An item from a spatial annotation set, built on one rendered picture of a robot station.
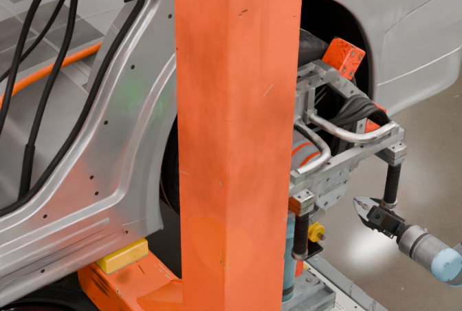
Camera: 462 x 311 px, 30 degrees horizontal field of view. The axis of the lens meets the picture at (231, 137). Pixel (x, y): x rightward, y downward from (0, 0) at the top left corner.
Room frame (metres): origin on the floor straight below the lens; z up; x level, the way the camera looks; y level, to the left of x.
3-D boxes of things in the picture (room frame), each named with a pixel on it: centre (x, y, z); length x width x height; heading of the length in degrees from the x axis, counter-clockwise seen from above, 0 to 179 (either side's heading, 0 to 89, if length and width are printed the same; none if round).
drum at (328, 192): (1.90, -0.21, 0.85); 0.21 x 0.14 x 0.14; 39
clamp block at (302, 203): (1.69, -0.17, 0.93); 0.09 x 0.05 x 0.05; 39
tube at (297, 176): (1.80, -0.17, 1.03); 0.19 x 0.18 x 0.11; 39
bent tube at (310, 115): (1.92, -0.32, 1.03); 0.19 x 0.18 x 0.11; 39
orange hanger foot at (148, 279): (1.61, 0.20, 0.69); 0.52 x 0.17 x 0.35; 39
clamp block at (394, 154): (1.90, -0.43, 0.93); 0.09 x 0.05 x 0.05; 39
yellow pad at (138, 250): (1.74, 0.31, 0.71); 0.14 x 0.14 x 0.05; 39
